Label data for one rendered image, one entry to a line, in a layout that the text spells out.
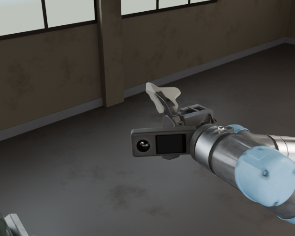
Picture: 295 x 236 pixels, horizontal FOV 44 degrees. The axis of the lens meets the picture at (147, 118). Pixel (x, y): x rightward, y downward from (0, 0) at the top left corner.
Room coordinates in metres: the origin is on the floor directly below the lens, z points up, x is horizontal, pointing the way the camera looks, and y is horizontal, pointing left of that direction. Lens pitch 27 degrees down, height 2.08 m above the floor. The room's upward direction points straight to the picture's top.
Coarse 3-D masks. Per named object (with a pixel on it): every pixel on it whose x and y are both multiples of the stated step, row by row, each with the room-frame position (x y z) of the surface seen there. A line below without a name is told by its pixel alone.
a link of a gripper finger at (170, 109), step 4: (156, 92) 0.65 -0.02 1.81; (160, 92) 0.65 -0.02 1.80; (160, 96) 0.63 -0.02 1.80; (164, 96) 0.63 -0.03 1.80; (160, 100) 0.63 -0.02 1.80; (164, 100) 0.62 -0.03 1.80; (168, 100) 0.62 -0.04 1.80; (164, 104) 0.61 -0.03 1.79; (168, 104) 0.61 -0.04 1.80; (172, 104) 0.61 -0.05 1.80; (164, 108) 0.61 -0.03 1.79; (168, 108) 0.60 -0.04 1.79; (172, 108) 0.60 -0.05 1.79; (176, 108) 0.60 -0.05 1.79; (164, 112) 0.61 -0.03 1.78; (168, 112) 0.60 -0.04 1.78; (172, 112) 0.59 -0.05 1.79; (176, 112) 0.60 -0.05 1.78; (172, 116) 0.59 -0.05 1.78
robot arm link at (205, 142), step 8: (208, 128) 0.52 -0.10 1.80; (216, 128) 0.51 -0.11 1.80; (224, 128) 0.52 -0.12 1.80; (200, 136) 0.51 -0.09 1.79; (208, 136) 0.50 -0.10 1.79; (216, 136) 0.49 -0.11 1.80; (200, 144) 0.50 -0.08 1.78; (208, 144) 0.48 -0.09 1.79; (200, 152) 0.49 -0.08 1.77; (208, 152) 0.47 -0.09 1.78; (200, 160) 0.49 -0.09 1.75; (208, 168) 0.47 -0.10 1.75
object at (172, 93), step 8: (152, 88) 0.66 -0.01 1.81; (160, 88) 0.67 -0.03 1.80; (168, 88) 0.67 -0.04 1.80; (176, 88) 0.68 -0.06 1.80; (152, 96) 0.66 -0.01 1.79; (168, 96) 0.65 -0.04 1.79; (176, 96) 0.66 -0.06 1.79; (160, 104) 0.63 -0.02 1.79; (176, 104) 0.64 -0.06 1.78; (160, 112) 0.63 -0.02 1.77
